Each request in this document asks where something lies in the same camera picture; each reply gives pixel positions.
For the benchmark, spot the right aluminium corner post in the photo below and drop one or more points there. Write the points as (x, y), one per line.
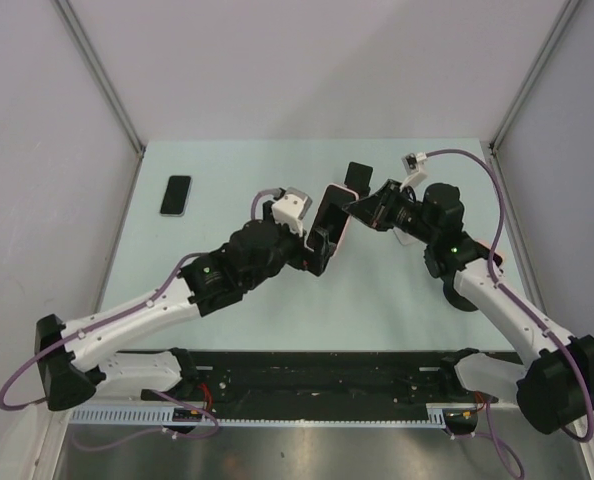
(554, 37)

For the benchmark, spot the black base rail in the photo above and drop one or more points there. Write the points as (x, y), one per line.
(320, 386)

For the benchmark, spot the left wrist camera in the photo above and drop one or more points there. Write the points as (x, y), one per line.
(290, 209)

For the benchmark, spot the white phone stand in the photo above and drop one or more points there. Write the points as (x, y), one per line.
(403, 238)

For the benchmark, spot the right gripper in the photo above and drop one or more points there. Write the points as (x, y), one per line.
(370, 209)

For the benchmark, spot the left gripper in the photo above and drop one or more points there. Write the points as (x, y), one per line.
(312, 261)

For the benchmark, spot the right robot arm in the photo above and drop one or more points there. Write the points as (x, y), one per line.
(553, 383)

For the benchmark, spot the black round phone stand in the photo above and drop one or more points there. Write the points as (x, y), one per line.
(456, 300)

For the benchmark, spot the blue phone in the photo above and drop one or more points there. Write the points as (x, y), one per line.
(176, 195)

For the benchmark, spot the pink case phone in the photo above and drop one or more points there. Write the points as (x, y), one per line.
(330, 215)

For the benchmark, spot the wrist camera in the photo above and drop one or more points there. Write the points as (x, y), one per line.
(414, 165)
(290, 209)

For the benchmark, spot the aluminium corner post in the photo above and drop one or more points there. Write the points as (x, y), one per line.
(554, 37)
(93, 63)

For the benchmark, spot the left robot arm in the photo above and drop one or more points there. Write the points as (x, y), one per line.
(83, 358)

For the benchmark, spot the left aluminium corner post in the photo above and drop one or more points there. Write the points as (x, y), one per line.
(93, 63)

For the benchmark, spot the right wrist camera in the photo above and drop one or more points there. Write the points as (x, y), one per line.
(414, 165)

